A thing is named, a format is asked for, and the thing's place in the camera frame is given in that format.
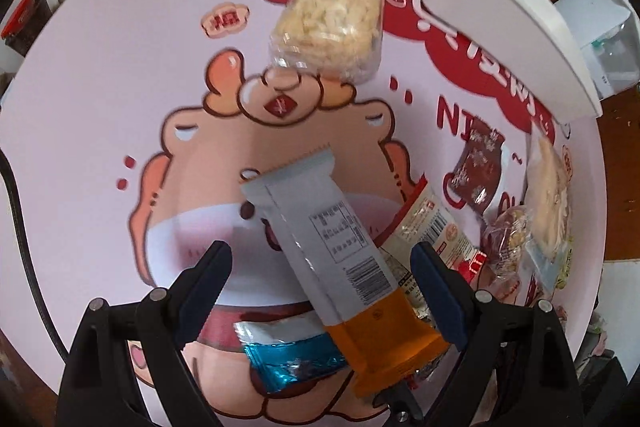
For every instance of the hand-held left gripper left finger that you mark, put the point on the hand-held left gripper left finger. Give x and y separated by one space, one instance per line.
205 287

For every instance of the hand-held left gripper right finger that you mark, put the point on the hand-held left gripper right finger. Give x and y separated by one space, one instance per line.
440 289

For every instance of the beige cracker packet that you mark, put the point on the beige cracker packet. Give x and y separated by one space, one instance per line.
430 222

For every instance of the red nut bar packet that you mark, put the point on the red nut bar packet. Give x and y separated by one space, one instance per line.
505 237

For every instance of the grey orange snack packet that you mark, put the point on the grey orange snack packet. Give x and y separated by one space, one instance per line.
330 237

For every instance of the white plastic tray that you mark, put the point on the white plastic tray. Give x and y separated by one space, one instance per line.
500 7

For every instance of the light blue snack packet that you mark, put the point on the light blue snack packet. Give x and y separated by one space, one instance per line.
542 267

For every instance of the blue silver snack packet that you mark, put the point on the blue silver snack packet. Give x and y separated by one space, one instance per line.
290 357

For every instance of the brown snowflake snack packet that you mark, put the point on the brown snowflake snack packet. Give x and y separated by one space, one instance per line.
477 167

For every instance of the clear bread packet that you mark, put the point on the clear bread packet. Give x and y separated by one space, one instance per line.
547 192

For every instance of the printed pink tablecloth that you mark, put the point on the printed pink tablecloth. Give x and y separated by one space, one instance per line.
100 107

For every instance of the clear rice cracker packet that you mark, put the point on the clear rice cracker packet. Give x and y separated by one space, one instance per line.
325 22

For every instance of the white plastic organizer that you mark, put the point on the white plastic organizer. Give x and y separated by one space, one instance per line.
595 2

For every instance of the red box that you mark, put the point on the red box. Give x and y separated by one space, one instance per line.
17 19

